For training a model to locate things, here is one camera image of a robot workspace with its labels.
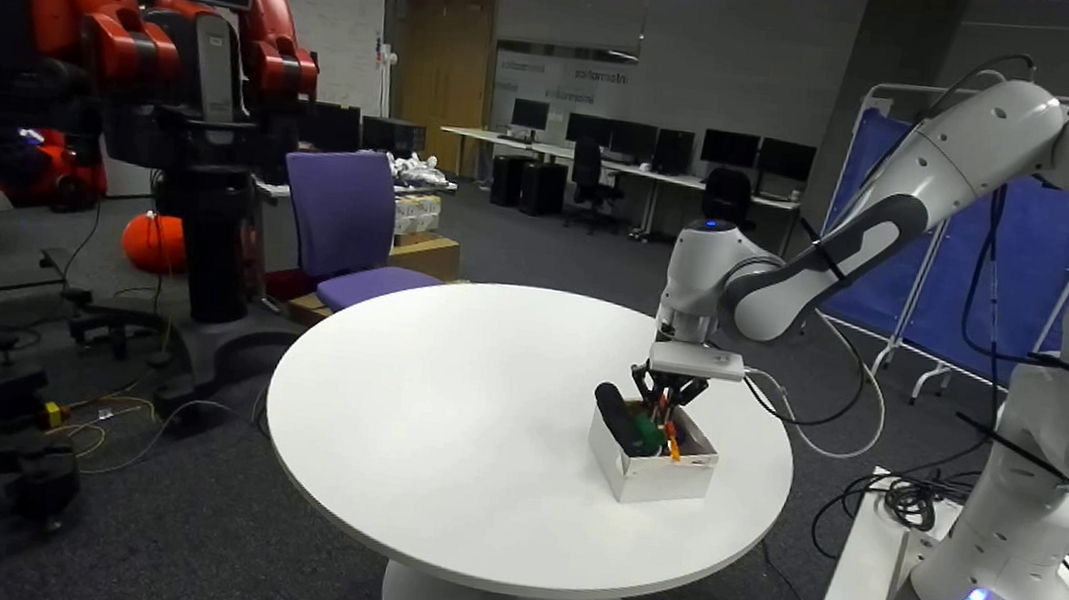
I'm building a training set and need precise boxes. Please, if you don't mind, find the cardboard box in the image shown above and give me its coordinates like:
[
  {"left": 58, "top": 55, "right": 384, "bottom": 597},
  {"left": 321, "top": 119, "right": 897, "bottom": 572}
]
[{"left": 385, "top": 227, "right": 465, "bottom": 285}]

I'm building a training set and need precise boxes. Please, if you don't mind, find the yellow cable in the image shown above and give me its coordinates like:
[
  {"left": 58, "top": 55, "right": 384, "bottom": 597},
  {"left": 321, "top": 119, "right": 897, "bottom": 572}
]
[{"left": 35, "top": 383, "right": 182, "bottom": 487}]

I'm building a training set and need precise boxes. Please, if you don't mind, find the blue partition screen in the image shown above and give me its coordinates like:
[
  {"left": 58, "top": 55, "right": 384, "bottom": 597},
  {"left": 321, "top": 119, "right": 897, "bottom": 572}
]
[{"left": 803, "top": 73, "right": 1069, "bottom": 420}]

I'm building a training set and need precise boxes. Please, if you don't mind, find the orange marker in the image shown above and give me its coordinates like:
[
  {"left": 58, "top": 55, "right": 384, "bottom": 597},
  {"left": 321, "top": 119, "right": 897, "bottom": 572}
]
[{"left": 659, "top": 418, "right": 687, "bottom": 464}]

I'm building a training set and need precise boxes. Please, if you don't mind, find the whiteboard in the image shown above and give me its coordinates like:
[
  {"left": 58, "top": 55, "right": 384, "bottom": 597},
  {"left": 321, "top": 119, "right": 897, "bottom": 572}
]
[{"left": 250, "top": 0, "right": 401, "bottom": 120}]

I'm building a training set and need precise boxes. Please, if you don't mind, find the black marker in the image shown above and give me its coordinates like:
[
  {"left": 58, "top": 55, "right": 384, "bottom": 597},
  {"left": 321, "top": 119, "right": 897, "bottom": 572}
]
[{"left": 588, "top": 380, "right": 654, "bottom": 458}]

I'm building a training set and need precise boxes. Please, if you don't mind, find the wooden door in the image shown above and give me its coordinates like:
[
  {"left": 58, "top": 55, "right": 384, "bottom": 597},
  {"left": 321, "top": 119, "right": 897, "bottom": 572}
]
[{"left": 385, "top": 0, "right": 502, "bottom": 181}]

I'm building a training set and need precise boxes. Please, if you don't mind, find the white open box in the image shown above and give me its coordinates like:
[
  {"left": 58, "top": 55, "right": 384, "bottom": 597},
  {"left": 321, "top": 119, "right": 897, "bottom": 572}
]
[{"left": 580, "top": 393, "right": 725, "bottom": 516}]

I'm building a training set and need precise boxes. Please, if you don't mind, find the orange beanbag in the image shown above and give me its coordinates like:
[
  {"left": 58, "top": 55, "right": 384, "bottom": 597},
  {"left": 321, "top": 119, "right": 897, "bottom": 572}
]
[{"left": 116, "top": 207, "right": 194, "bottom": 279}]

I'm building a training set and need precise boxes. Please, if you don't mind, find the purple chair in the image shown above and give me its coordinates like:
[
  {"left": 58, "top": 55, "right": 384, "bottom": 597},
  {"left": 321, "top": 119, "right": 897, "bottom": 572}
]
[{"left": 268, "top": 142, "right": 460, "bottom": 326}]

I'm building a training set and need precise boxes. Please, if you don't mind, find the row of computer towers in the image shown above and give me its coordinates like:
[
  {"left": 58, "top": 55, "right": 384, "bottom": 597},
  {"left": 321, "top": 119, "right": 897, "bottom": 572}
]
[{"left": 486, "top": 151, "right": 572, "bottom": 222}]

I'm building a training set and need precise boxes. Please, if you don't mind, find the green marker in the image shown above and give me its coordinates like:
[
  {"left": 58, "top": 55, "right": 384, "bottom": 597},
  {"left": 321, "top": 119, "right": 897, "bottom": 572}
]
[{"left": 630, "top": 410, "right": 670, "bottom": 459}]

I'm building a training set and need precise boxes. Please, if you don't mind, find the long white desk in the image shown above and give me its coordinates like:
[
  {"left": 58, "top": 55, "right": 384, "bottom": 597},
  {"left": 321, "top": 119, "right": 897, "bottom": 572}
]
[{"left": 429, "top": 122, "right": 809, "bottom": 261}]

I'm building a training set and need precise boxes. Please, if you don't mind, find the red and black robot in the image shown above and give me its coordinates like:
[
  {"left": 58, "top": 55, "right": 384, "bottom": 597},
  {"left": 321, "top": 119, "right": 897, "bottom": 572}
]
[{"left": 0, "top": 0, "right": 340, "bottom": 419}]

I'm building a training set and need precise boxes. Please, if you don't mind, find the row of monitors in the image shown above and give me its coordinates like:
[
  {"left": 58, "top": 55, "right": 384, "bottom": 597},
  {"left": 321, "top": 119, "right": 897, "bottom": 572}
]
[{"left": 505, "top": 96, "right": 822, "bottom": 188}]

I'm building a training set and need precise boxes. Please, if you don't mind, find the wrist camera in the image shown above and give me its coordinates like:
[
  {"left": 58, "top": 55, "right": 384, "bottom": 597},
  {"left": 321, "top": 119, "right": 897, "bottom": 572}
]
[{"left": 646, "top": 338, "right": 750, "bottom": 384}]

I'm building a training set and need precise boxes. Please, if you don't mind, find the coil of black cable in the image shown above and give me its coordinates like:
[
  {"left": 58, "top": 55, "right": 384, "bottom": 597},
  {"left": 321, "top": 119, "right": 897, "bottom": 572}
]
[{"left": 874, "top": 468, "right": 973, "bottom": 538}]

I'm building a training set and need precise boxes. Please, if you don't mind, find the black office chair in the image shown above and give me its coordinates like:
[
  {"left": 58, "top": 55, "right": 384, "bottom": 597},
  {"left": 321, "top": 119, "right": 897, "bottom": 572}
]
[
  {"left": 561, "top": 134, "right": 633, "bottom": 239},
  {"left": 698, "top": 164, "right": 764, "bottom": 234}
]

